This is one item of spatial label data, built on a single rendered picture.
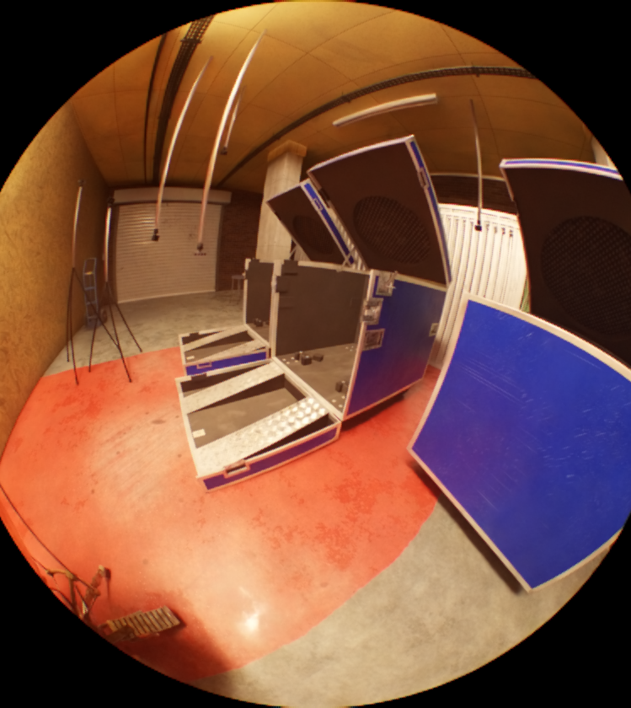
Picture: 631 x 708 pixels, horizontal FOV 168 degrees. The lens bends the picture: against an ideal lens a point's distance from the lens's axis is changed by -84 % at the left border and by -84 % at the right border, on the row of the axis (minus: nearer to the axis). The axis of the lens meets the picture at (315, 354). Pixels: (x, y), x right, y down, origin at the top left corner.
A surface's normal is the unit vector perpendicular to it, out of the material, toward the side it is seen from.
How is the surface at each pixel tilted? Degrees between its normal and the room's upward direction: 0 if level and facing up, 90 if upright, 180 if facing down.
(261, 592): 0
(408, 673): 0
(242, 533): 0
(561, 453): 90
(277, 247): 90
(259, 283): 90
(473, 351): 90
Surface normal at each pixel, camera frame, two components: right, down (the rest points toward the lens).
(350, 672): 0.11, -0.91
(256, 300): 0.58, 0.39
